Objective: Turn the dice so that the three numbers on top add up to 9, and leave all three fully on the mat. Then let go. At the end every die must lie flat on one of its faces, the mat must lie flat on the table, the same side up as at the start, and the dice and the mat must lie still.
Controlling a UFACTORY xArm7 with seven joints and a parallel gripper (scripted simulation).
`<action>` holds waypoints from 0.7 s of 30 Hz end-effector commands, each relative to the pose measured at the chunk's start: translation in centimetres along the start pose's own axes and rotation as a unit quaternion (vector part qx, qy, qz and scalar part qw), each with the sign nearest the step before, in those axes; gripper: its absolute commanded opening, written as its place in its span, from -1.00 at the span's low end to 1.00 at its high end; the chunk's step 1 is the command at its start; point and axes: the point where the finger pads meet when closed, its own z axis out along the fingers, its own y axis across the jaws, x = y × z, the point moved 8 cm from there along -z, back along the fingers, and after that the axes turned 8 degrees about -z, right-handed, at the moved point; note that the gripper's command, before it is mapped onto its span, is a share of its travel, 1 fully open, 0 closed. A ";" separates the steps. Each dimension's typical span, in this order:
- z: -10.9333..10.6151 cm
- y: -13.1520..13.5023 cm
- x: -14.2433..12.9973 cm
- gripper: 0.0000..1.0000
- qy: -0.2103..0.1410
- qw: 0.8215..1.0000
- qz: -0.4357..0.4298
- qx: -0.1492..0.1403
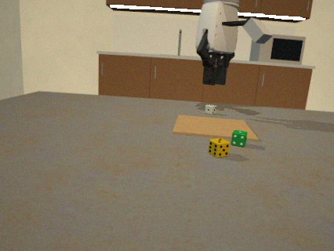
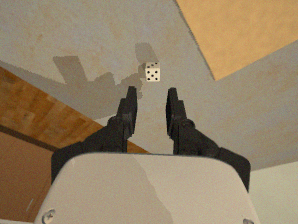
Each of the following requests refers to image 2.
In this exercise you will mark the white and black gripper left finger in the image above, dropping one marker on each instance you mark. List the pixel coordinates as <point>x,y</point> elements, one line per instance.
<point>113,136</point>

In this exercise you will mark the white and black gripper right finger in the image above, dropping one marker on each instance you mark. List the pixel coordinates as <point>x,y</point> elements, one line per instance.
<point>190,141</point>

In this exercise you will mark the tan mat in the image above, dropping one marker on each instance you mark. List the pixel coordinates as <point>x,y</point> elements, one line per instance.
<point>235,33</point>

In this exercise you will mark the white die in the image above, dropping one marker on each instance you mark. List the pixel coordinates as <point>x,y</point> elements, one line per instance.
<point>152,72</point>

